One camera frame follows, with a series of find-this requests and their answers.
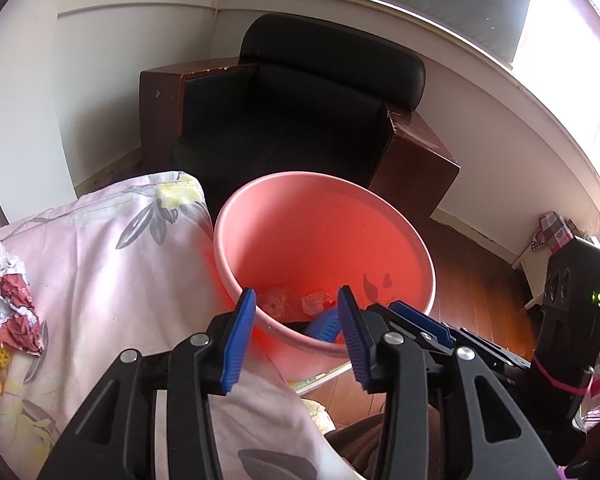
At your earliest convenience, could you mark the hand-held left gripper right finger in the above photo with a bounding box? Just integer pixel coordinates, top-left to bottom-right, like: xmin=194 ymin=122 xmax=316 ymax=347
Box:
xmin=337 ymin=285 xmax=558 ymax=480

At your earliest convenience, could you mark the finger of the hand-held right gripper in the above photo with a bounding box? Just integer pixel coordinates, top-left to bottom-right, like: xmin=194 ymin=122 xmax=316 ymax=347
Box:
xmin=304 ymin=307 xmax=348 ymax=346
xmin=365 ymin=300 xmax=463 ymax=356

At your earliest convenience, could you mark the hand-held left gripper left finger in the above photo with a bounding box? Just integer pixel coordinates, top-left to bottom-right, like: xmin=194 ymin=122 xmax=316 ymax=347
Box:
xmin=37 ymin=287 xmax=257 ymax=480

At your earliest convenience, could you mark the red sauce packet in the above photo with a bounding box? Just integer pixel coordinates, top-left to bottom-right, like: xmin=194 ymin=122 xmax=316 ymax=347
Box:
xmin=302 ymin=291 xmax=338 ymax=316

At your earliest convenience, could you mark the pink plastic bucket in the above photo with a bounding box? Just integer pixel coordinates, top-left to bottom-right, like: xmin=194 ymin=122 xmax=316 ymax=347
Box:
xmin=213 ymin=171 xmax=437 ymax=361

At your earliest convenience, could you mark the stool with yellow edge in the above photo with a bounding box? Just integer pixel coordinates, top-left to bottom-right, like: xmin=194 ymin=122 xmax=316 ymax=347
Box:
xmin=287 ymin=362 xmax=353 ymax=396

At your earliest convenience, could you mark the white small table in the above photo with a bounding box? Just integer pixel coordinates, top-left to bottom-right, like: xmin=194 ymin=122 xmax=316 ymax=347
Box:
xmin=512 ymin=245 xmax=553 ymax=311

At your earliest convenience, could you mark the beige fuzzy cloth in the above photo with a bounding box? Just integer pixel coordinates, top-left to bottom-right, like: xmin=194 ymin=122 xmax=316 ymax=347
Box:
xmin=300 ymin=399 xmax=333 ymax=433

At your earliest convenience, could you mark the person's leg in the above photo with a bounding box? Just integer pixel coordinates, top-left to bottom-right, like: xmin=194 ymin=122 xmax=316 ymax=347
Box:
xmin=325 ymin=405 xmax=441 ymax=480

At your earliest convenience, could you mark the pink floral tablecloth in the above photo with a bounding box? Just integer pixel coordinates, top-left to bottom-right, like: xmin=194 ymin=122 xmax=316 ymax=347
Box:
xmin=0 ymin=171 xmax=361 ymax=480

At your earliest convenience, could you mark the crumpled red white paper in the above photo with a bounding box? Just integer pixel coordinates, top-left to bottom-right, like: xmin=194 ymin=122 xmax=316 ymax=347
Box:
xmin=0 ymin=255 xmax=48 ymax=356

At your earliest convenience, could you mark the black armchair with wooden arms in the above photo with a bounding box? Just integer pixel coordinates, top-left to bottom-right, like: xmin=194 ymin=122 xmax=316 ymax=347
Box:
xmin=140 ymin=13 xmax=461 ymax=221

